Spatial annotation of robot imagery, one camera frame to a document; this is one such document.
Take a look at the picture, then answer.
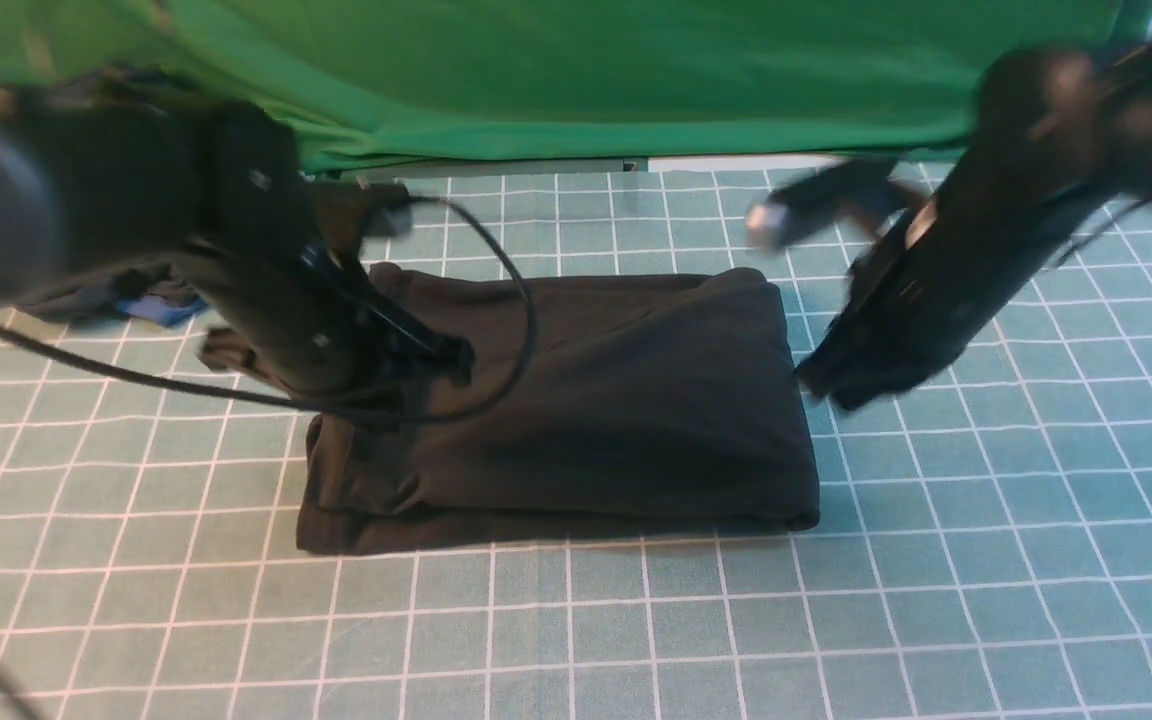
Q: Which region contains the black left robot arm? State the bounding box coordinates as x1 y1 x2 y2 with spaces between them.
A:
0 85 473 419

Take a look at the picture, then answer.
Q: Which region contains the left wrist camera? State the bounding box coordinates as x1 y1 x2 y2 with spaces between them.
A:
308 181 414 256

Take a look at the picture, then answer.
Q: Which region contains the green backdrop cloth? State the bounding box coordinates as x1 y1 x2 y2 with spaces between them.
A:
0 1 1152 170

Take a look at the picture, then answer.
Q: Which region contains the green grid table mat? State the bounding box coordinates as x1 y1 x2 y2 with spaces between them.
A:
0 209 1152 719

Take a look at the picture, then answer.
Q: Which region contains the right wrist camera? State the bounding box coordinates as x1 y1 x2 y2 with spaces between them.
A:
745 158 925 252

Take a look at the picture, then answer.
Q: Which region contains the gray long sleeve shirt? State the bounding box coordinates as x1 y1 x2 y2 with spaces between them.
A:
294 268 820 556

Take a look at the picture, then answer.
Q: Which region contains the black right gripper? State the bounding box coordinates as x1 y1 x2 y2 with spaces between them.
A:
795 141 1117 414

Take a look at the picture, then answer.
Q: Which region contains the dark gray crumpled shirt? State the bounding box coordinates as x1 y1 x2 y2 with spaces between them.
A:
16 65 207 323

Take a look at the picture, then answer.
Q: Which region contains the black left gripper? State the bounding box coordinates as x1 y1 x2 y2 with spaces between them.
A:
172 105 475 430

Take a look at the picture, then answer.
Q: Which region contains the black right camera cable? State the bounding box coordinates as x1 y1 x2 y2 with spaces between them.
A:
1046 195 1152 271

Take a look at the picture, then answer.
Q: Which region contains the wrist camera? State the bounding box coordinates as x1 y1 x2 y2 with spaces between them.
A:
308 181 414 256
745 158 925 252

